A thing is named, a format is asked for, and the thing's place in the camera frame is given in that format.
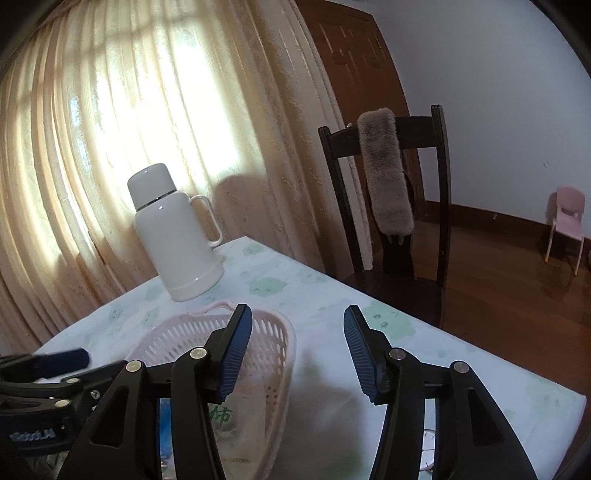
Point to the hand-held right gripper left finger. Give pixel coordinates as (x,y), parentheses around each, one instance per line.
(233,355)

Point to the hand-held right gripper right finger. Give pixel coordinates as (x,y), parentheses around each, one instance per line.
(362,360)

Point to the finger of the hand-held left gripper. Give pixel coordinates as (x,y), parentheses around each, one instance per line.
(64,361)
(69,390)

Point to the pink plastic basket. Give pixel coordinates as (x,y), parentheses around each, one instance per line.
(272,341)

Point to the green peanut packet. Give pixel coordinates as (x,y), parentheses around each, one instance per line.
(244,424)

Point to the dark wooden chair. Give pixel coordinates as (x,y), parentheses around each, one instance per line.
(401,300)

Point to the white thermos jug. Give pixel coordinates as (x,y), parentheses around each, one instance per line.
(175,240)

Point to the grey furry cloth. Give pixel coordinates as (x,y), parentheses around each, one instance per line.
(383,175)

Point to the small pink chair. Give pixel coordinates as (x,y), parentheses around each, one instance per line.
(570,203)

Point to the beige lace curtain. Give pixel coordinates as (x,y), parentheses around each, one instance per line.
(138,92)

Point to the brown wooden door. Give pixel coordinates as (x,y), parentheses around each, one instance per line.
(360,55)

